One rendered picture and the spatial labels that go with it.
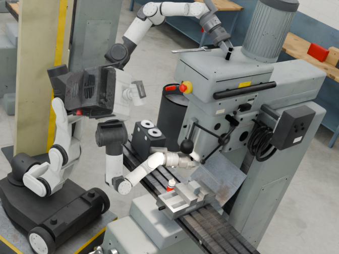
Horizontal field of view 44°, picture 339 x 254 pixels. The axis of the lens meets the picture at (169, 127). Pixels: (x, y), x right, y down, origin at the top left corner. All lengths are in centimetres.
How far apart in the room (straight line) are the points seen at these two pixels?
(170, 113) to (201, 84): 239
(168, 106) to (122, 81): 216
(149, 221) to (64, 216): 61
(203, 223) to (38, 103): 199
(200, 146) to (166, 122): 220
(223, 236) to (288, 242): 172
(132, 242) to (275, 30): 142
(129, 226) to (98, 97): 92
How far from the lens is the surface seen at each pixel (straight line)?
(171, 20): 790
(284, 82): 246
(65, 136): 252
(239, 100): 217
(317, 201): 480
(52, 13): 351
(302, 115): 223
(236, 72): 202
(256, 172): 263
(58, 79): 238
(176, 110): 428
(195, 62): 199
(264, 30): 218
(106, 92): 209
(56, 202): 295
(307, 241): 425
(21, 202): 295
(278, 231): 417
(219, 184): 276
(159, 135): 270
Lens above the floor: 264
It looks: 32 degrees down
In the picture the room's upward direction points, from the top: 16 degrees clockwise
